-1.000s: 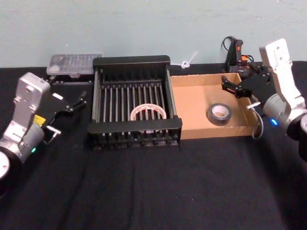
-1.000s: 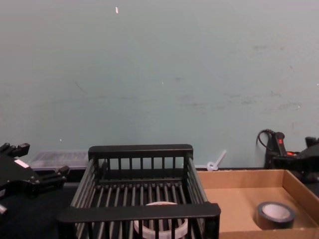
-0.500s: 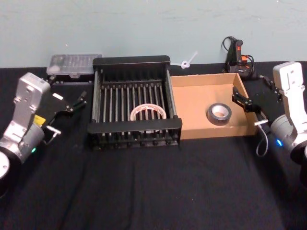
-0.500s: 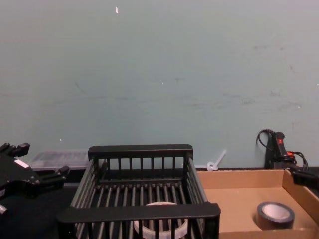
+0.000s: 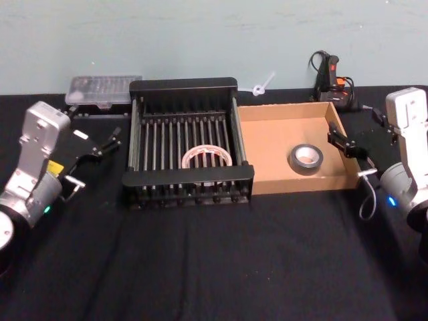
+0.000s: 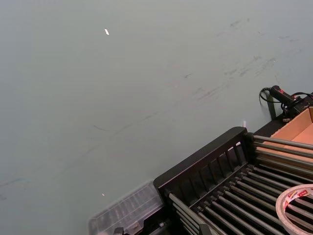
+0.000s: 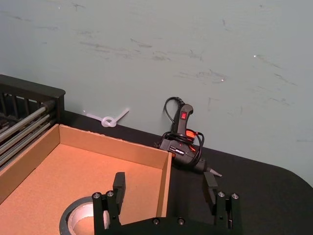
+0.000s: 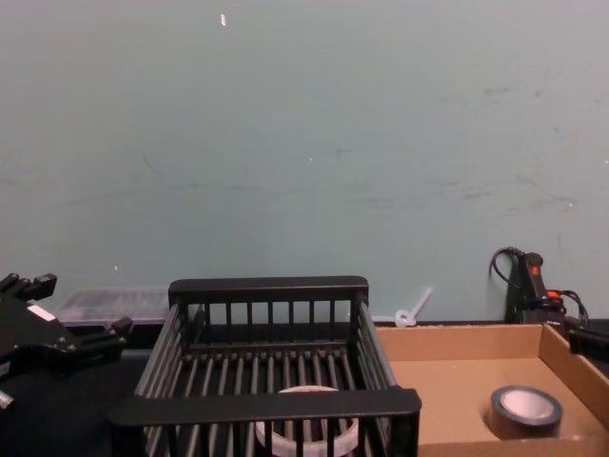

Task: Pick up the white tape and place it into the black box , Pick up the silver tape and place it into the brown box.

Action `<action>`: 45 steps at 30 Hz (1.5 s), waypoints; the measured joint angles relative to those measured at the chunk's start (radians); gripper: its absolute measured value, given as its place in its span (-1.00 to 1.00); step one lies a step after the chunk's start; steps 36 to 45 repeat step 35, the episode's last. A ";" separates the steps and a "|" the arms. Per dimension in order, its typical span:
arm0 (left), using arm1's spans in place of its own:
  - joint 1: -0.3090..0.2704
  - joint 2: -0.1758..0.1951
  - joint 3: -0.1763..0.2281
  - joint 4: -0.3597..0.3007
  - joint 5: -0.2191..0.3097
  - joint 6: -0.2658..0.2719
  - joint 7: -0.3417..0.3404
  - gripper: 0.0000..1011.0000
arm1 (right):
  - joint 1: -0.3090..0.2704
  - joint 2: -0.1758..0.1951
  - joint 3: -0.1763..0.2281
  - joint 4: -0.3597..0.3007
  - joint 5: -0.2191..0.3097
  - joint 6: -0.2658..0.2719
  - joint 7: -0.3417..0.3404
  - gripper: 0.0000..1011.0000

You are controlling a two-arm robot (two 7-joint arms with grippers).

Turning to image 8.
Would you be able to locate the black rack with steel bars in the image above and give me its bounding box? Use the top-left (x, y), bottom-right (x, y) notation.
top-left (107, 274), bottom-right (423, 457)

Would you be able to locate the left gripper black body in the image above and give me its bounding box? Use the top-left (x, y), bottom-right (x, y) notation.
top-left (0, 294), bottom-right (77, 382)

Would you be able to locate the black corded tool red switch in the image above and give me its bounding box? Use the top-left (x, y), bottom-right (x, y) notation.
top-left (489, 246), bottom-right (591, 329)

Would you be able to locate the black table cloth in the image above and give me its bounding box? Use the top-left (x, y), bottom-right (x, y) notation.
top-left (0, 316), bottom-right (609, 457)

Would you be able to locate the clear plastic case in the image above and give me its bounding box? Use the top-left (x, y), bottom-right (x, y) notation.
top-left (56, 285), bottom-right (172, 329)

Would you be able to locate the silver tape roll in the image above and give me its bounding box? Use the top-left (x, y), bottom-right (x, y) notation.
top-left (489, 385), bottom-right (565, 442)

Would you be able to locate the shallow brown cardboard tray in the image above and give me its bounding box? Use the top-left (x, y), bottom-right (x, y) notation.
top-left (375, 323), bottom-right (609, 457)

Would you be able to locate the small white three-armed plastic piece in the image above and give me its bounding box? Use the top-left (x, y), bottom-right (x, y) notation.
top-left (373, 285), bottom-right (434, 329)

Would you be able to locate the white tape roll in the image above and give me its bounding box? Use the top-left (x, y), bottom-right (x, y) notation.
top-left (254, 385), bottom-right (361, 453)

